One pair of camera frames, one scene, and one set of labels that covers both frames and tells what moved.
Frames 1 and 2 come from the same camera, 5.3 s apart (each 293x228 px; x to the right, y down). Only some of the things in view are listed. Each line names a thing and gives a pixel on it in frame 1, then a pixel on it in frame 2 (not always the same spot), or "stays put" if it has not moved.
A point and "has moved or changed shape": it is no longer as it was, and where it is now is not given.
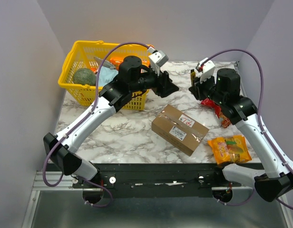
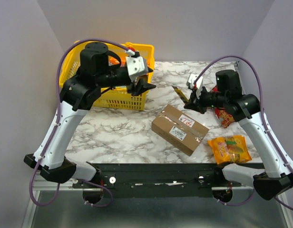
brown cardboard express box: (179, 129) stays put
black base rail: (161, 180) stays put
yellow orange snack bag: (230, 149) stays put
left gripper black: (164, 85) → (141, 87)
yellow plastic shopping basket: (82, 54) stays put
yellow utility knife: (193, 75) has moved or changed shape
